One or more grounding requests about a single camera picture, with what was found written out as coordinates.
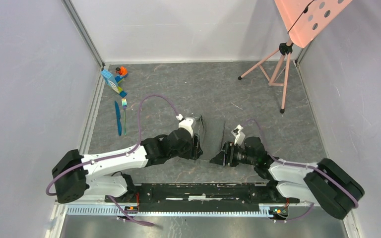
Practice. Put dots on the grey cloth napkin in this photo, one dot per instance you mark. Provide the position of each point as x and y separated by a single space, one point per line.
211 134

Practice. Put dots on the blue toy block stack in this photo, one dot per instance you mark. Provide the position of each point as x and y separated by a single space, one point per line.
114 82

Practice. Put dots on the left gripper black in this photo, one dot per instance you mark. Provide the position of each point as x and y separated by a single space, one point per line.
195 152

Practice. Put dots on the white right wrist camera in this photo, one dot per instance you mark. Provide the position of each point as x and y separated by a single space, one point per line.
238 134

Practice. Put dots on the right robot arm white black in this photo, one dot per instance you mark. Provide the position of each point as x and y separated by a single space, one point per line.
324 183

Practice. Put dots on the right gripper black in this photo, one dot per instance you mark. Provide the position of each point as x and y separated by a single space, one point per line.
226 156

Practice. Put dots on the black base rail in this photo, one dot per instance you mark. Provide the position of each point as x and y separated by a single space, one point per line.
188 197

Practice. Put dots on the orange toy figure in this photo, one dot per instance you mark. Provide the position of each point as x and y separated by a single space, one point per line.
121 71

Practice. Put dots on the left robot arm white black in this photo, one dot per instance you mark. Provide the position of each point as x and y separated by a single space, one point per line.
76 175

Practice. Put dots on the blue plastic knife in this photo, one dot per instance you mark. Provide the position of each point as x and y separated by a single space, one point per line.
118 118

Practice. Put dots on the pink tripod stand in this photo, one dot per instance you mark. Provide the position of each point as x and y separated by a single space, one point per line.
283 65

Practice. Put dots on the white slotted cable duct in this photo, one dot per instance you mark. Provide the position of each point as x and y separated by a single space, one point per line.
113 210

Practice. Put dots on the pink perforated board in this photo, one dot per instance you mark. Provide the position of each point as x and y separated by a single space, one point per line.
305 19

